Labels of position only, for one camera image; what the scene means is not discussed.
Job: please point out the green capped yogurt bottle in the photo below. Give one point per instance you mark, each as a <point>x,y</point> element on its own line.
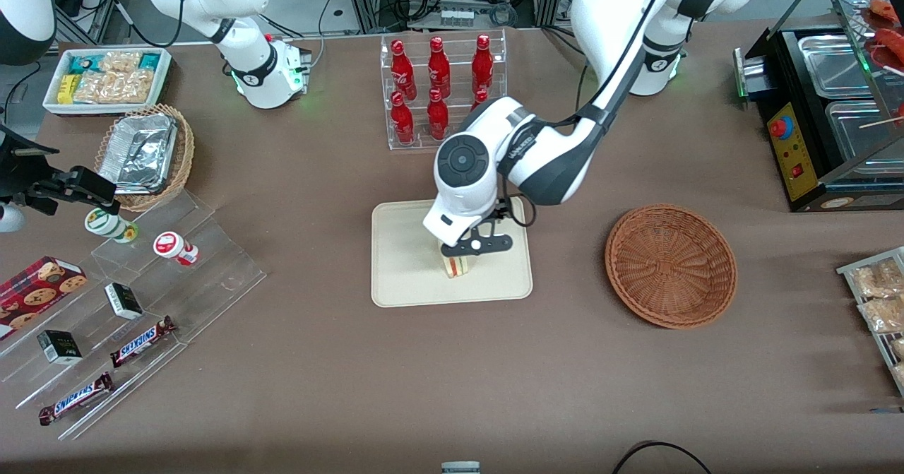
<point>109,224</point>

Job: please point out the white power strip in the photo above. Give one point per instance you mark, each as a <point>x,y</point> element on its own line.
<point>457,17</point>

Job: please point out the snickers chocolate bar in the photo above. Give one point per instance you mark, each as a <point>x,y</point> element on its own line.
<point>74,400</point>
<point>141,341</point>

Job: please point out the steel warmer pan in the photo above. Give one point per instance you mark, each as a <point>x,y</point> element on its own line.
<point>837,68</point>
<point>858,138</point>

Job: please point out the red capped yogurt bottle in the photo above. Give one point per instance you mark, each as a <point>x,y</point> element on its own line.
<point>173,246</point>

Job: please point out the red cola bottle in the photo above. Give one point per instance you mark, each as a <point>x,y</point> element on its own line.
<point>402,121</point>
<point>438,114</point>
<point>403,71</point>
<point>482,64</point>
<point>438,68</point>
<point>480,98</point>

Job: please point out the grey snack display tray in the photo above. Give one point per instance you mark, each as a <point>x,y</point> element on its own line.
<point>847,270</point>

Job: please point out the small tan wicker basket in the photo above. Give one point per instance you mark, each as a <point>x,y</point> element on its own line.
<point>182,156</point>

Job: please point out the triangle sandwich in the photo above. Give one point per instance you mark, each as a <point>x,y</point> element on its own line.
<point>458,268</point>

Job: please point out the round brown wicker basket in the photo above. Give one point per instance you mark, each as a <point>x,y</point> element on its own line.
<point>671,269</point>

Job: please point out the small grey device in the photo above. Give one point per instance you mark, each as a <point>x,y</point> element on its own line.
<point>460,468</point>

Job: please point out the large clear cracker bag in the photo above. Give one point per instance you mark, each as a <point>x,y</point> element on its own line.
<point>113,87</point>

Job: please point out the white snack bin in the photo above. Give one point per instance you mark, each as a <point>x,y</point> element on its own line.
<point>51,103</point>

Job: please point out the teal snack packet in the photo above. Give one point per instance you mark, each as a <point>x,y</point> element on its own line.
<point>83,64</point>
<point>149,61</point>

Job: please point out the black food warmer machine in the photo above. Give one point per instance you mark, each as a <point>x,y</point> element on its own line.
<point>784,170</point>

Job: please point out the clear acrylic bottle rack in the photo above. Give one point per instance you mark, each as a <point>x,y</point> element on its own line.
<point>420,145</point>

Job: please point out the small clear cracker bag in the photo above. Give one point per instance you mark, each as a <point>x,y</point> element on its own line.
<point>120,61</point>

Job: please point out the clear bag of pastry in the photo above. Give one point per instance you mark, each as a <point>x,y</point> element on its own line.
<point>900,375</point>
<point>898,348</point>
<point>883,315</point>
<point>879,280</point>

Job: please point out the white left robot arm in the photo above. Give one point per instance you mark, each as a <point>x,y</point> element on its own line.
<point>551,156</point>

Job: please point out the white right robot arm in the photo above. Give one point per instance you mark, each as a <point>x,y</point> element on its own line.
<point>261,71</point>

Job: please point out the cream plastic tray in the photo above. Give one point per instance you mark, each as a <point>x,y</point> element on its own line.
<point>402,276</point>

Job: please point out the red cookie box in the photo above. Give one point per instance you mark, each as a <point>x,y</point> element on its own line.
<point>35,294</point>

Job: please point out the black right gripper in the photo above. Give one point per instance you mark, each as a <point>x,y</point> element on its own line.
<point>15,175</point>

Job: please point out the glass display cover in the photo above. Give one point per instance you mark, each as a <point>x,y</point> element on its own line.
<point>865,43</point>

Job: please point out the red sausage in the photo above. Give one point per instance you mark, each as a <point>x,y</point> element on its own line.
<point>891,42</point>
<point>888,9</point>

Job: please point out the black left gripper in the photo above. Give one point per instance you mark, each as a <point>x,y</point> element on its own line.
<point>498,213</point>

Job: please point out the small black box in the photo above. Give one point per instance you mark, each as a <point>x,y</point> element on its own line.
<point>123,301</point>
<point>60,347</point>

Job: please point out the clear acrylic stepped shelf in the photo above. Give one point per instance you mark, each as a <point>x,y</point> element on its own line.
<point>212,276</point>

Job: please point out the wooden skewer stick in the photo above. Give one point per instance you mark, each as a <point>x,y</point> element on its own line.
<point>879,123</point>

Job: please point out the silver foil trays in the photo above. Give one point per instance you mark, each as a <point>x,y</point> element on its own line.
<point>138,152</point>

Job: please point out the yellow snack packet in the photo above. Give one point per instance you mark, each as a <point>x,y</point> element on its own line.
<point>67,89</point>

